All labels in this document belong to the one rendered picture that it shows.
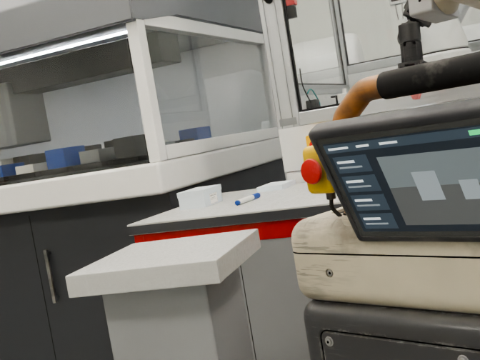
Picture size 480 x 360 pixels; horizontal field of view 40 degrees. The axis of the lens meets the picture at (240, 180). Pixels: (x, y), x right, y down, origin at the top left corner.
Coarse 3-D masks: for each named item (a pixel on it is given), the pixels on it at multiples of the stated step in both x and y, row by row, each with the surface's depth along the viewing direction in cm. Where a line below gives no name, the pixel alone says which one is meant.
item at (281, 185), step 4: (288, 180) 217; (292, 180) 215; (268, 184) 213; (272, 184) 210; (276, 184) 208; (280, 184) 206; (284, 184) 208; (288, 184) 211; (292, 184) 214; (256, 188) 209; (260, 188) 209; (264, 188) 208; (268, 188) 208; (272, 188) 207; (276, 188) 206; (280, 188) 206; (284, 188) 207
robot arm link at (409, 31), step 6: (402, 24) 177; (408, 24) 176; (414, 24) 176; (402, 30) 177; (408, 30) 176; (414, 30) 176; (420, 30) 178; (402, 36) 178; (408, 36) 177; (414, 36) 176; (420, 36) 177; (402, 42) 178
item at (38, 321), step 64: (0, 0) 230; (64, 0) 218; (128, 0) 208; (192, 0) 248; (256, 0) 310; (0, 192) 240; (64, 192) 228; (128, 192) 218; (0, 256) 253; (64, 256) 241; (0, 320) 257; (64, 320) 245
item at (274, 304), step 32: (256, 192) 210; (288, 192) 194; (160, 224) 174; (192, 224) 170; (224, 224) 166; (256, 224) 164; (288, 224) 161; (256, 256) 165; (288, 256) 162; (256, 288) 166; (288, 288) 163; (256, 320) 168; (288, 320) 164; (256, 352) 169; (288, 352) 165
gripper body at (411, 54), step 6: (408, 42) 177; (414, 42) 177; (420, 42) 177; (402, 48) 178; (408, 48) 177; (414, 48) 176; (420, 48) 177; (402, 54) 179; (408, 54) 177; (414, 54) 177; (420, 54) 177; (402, 60) 179; (408, 60) 177; (414, 60) 177; (420, 60) 174; (402, 66) 176
